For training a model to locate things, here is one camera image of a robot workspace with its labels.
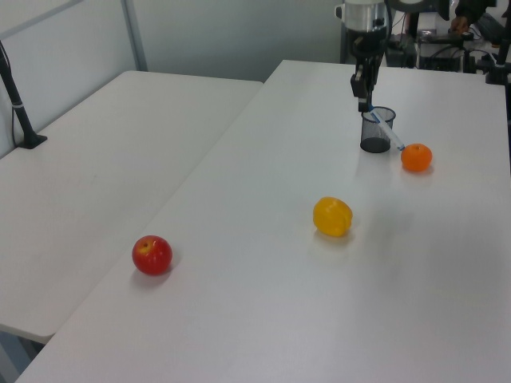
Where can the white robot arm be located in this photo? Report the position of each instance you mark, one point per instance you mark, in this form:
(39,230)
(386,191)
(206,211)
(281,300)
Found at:
(361,14)

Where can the bystander dark sleeve forearm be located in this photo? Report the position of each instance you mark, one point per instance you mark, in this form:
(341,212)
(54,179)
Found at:
(475,7)

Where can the bystander hand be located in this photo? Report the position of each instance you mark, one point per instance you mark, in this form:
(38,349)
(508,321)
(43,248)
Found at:
(459,23)

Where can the blue white marker pen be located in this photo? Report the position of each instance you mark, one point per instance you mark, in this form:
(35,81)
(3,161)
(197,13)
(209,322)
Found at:
(389,132)

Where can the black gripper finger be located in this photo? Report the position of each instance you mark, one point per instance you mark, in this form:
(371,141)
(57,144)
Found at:
(365,103)
(358,85)

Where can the black camera stand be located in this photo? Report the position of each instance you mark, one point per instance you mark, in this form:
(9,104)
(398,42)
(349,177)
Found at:
(498,68)

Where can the black camera pole with base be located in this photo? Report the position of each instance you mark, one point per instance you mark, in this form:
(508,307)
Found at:
(18,107)

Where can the black keyboard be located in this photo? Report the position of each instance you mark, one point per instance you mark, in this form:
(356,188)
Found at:
(490,28)

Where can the yellow bell pepper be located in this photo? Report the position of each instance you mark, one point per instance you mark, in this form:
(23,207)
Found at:
(332,217)

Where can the black mesh pen cup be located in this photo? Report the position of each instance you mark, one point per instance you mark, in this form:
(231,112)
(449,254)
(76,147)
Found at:
(373,137)

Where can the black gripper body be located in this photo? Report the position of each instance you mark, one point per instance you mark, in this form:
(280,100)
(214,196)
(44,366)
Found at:
(369,50)

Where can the orange mandarin fruit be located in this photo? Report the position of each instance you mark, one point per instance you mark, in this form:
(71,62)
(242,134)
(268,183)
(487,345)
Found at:
(416,158)

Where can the grey partition frame post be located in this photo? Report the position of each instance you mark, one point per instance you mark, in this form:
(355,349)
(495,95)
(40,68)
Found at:
(135,36)

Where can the red apple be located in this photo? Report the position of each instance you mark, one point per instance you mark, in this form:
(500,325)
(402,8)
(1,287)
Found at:
(152,256)

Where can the black electronics box on desk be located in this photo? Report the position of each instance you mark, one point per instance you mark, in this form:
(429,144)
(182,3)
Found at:
(441,60)

